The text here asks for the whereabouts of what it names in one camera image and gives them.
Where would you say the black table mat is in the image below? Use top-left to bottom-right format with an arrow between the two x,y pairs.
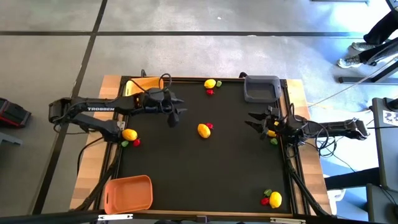
117,81 -> 292,215

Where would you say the black floor cable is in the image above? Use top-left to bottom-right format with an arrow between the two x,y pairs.
76,136 -> 104,175

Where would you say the grey desk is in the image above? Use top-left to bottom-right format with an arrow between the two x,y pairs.
371,97 -> 398,190

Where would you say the grey plastic basket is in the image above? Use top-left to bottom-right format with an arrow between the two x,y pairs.
243,75 -> 282,104

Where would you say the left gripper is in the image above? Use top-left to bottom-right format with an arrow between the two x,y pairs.
141,88 -> 188,128

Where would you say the person's shoe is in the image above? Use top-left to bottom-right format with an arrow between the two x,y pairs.
351,42 -> 376,52
337,55 -> 363,69

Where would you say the red and black case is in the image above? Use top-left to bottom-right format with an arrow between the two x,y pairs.
0,97 -> 32,128

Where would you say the black desk foot bar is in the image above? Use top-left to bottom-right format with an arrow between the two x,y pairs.
338,58 -> 398,85

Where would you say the pale floor cord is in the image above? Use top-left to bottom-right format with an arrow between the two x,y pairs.
307,57 -> 398,108

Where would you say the white printed paper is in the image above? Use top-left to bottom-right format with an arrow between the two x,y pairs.
382,109 -> 398,127

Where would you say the black rig beam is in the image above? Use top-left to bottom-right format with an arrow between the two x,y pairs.
0,210 -> 106,224

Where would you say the orange plastic basket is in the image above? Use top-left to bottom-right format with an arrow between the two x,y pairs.
104,174 -> 154,215

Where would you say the black cable conduit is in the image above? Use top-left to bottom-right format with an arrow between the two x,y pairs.
285,146 -> 332,218
74,146 -> 122,212

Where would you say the grey stand foot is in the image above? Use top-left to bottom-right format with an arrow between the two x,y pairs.
0,132 -> 23,146

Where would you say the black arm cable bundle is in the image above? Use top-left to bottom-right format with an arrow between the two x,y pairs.
314,119 -> 338,158

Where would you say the yellow plastic basket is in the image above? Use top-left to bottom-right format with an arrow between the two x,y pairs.
123,77 -> 165,97

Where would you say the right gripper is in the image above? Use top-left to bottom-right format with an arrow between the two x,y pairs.
244,105 -> 293,140

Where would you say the person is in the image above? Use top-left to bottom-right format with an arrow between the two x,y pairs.
357,9 -> 398,66

